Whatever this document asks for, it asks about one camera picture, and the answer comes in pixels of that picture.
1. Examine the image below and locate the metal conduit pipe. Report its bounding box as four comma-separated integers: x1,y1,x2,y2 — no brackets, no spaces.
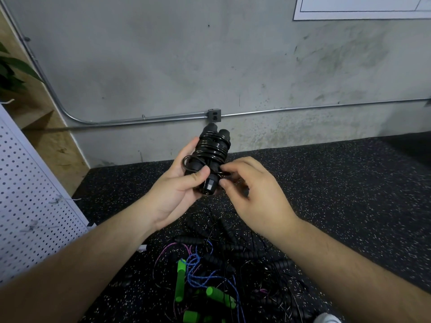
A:
0,10,431,128

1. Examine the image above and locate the green potted plant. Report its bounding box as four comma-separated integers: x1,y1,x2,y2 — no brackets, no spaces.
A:
0,42,41,101

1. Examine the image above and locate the person's left hand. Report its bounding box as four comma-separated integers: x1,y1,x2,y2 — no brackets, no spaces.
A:
141,137,211,231

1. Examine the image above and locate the white pegboard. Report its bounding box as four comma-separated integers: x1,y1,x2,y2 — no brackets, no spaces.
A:
0,104,95,287

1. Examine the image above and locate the black foam-handled jump rope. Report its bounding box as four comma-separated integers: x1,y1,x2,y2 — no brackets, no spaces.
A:
182,122,233,197

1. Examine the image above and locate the white right shoe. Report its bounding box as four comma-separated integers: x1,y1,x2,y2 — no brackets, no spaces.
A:
314,312,343,323

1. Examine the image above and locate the person's right hand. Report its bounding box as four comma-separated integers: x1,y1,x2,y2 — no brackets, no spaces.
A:
219,156,303,241

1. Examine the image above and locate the person's left forearm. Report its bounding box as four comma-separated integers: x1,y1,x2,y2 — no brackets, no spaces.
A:
0,205,159,323

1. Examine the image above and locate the pile of jump ropes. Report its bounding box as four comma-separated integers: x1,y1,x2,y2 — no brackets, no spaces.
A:
151,215,317,323

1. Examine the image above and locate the person's right forearm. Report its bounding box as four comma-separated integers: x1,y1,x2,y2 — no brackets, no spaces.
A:
279,215,431,323

